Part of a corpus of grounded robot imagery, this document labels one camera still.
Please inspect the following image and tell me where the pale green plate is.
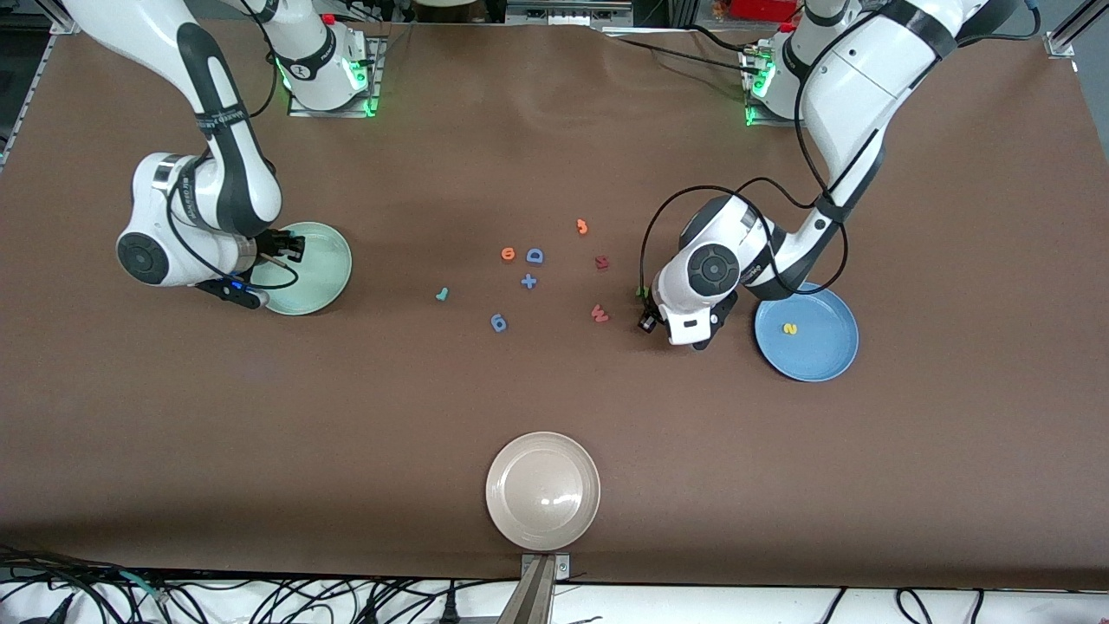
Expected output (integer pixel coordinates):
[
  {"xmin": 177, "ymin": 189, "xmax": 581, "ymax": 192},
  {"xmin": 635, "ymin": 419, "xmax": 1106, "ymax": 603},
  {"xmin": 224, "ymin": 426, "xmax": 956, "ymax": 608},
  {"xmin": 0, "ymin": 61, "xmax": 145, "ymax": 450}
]
[{"xmin": 249, "ymin": 222, "xmax": 353, "ymax": 316}]

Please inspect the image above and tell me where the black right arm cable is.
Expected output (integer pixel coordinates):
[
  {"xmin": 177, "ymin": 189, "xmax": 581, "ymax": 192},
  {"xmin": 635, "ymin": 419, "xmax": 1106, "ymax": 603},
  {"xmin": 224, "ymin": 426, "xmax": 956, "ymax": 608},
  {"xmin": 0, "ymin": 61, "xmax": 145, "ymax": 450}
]
[{"xmin": 165, "ymin": 169, "xmax": 300, "ymax": 291}]

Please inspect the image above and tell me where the brown table cover sheet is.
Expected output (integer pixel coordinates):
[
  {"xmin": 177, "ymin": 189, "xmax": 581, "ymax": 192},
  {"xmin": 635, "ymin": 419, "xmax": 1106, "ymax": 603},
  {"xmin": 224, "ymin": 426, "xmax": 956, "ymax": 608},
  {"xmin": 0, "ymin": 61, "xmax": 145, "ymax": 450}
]
[{"xmin": 0, "ymin": 17, "xmax": 1109, "ymax": 592}]

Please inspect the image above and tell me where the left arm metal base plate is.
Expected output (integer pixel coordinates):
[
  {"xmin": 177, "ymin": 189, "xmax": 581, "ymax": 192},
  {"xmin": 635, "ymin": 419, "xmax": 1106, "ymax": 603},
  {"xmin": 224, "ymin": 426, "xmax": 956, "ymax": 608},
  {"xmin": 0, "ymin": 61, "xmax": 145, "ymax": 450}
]
[{"xmin": 743, "ymin": 43, "xmax": 837, "ymax": 129}]

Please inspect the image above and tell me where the blue plate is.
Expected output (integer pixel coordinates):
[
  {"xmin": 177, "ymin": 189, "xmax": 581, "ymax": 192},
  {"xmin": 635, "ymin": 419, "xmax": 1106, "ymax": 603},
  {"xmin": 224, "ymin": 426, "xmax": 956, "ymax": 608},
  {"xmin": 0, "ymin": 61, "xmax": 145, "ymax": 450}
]
[{"xmin": 754, "ymin": 282, "xmax": 860, "ymax": 383}]

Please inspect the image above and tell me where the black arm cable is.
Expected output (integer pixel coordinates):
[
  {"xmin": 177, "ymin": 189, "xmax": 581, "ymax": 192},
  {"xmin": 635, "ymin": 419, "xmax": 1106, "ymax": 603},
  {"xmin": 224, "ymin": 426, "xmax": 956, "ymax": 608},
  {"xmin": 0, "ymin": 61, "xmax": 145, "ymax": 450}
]
[
  {"xmin": 165, "ymin": 169, "xmax": 300, "ymax": 291},
  {"xmin": 639, "ymin": 52, "xmax": 893, "ymax": 300}
]

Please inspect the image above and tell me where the beige plate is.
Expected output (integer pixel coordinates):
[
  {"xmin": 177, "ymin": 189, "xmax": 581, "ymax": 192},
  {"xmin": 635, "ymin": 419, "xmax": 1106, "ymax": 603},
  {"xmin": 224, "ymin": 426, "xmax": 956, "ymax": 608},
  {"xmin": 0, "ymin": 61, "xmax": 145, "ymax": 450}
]
[{"xmin": 485, "ymin": 432, "xmax": 601, "ymax": 552}]

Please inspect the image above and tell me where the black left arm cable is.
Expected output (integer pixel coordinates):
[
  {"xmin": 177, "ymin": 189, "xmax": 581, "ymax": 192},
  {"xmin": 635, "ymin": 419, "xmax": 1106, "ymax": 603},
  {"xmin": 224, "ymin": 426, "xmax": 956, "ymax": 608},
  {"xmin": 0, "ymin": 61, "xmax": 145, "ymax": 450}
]
[{"xmin": 639, "ymin": 52, "xmax": 893, "ymax": 300}]

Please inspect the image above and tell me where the teal connector cable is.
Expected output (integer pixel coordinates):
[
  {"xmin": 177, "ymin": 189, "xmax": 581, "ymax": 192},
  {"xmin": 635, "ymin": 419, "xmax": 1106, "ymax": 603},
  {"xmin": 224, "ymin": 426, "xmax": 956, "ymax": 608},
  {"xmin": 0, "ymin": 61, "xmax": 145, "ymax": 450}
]
[{"xmin": 117, "ymin": 568, "xmax": 170, "ymax": 605}]

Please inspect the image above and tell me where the aluminium frame rail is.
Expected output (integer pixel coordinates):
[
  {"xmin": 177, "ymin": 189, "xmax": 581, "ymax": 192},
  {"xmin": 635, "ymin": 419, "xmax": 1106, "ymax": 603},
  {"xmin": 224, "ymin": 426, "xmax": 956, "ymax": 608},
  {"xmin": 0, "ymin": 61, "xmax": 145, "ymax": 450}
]
[
  {"xmin": 0, "ymin": 13, "xmax": 83, "ymax": 170},
  {"xmin": 1044, "ymin": 0, "xmax": 1109, "ymax": 60}
]

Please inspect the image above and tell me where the grey power strip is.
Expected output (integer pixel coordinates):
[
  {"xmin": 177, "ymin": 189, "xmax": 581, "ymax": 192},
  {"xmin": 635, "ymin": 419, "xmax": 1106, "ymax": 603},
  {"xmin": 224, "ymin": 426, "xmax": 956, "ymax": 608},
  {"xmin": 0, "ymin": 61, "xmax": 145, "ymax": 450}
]
[{"xmin": 507, "ymin": 0, "xmax": 633, "ymax": 25}]

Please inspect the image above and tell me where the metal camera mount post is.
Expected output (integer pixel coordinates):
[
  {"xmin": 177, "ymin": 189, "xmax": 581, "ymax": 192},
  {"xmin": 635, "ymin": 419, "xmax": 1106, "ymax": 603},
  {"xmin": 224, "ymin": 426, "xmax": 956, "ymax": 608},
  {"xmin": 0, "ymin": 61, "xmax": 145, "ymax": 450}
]
[{"xmin": 498, "ymin": 553, "xmax": 573, "ymax": 624}]

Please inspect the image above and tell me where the black cable on table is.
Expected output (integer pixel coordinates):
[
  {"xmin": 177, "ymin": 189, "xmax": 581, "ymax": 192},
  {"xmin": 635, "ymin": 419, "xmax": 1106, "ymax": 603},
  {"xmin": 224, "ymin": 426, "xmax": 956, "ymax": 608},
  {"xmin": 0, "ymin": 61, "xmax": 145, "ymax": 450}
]
[{"xmin": 606, "ymin": 24, "xmax": 763, "ymax": 79}]

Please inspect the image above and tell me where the red box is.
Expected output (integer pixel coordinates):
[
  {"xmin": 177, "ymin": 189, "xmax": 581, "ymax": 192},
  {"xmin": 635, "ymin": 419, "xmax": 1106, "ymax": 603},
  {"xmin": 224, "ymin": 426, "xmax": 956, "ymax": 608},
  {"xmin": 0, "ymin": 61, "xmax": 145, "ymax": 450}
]
[{"xmin": 712, "ymin": 0, "xmax": 798, "ymax": 23}]

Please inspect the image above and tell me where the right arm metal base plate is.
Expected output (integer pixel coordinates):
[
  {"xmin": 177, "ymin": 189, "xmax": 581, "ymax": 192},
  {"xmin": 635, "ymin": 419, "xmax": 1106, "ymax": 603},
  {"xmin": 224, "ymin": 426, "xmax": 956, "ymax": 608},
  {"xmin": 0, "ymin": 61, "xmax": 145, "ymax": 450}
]
[{"xmin": 289, "ymin": 35, "xmax": 386, "ymax": 118}]

